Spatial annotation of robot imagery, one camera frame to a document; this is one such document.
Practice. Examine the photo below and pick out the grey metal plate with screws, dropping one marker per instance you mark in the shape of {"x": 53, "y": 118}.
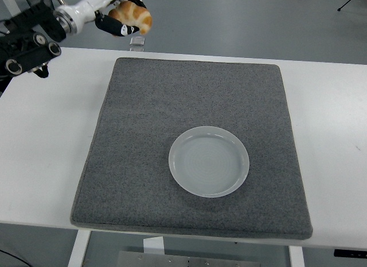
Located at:
{"x": 186, "y": 259}

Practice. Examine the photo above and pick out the black label strip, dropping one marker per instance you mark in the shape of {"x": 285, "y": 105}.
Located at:
{"x": 349, "y": 253}

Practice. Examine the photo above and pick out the grey felt mat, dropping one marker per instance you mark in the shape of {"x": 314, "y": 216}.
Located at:
{"x": 143, "y": 135}

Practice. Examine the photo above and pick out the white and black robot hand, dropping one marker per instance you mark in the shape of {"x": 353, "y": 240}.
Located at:
{"x": 84, "y": 8}

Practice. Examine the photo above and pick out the white desk leg frame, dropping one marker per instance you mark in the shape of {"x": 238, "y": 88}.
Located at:
{"x": 10, "y": 1}

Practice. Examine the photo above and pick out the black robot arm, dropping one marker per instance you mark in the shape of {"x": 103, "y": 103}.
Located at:
{"x": 28, "y": 51}

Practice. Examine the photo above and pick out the white bracket under table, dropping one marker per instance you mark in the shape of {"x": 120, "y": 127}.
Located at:
{"x": 153, "y": 245}

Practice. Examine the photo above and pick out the white table leg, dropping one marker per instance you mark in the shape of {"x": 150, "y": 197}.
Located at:
{"x": 78, "y": 249}
{"x": 296, "y": 257}

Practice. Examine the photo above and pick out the black tripod leg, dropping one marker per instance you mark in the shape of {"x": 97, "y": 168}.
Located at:
{"x": 348, "y": 1}

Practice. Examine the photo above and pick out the golden croissant bread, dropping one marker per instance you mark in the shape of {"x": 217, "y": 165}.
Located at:
{"x": 134, "y": 14}

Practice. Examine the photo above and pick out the square metal floor socket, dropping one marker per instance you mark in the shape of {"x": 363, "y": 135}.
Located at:
{"x": 137, "y": 41}

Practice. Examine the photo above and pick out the pale grey round plate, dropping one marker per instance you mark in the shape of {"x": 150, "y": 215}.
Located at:
{"x": 208, "y": 162}

